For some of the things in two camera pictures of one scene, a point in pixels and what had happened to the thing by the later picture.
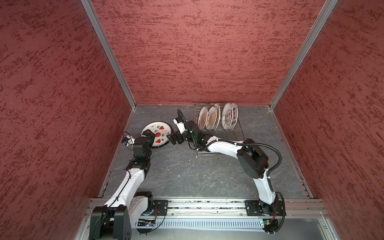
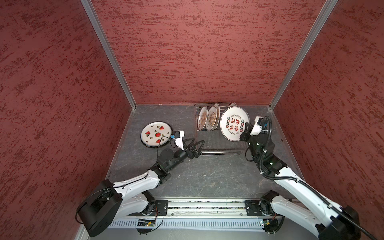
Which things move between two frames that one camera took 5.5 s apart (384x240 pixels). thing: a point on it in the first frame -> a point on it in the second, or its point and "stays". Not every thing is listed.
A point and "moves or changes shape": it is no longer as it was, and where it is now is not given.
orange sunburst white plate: (202, 117) stays
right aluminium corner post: (309, 42) stays
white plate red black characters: (227, 116) moves or changes shape
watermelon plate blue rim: (161, 130) stays
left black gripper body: (151, 135) -> (190, 154)
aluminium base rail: (204, 207) stays
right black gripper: (173, 140) -> (242, 137)
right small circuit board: (270, 225) stays
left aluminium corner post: (96, 20) stays
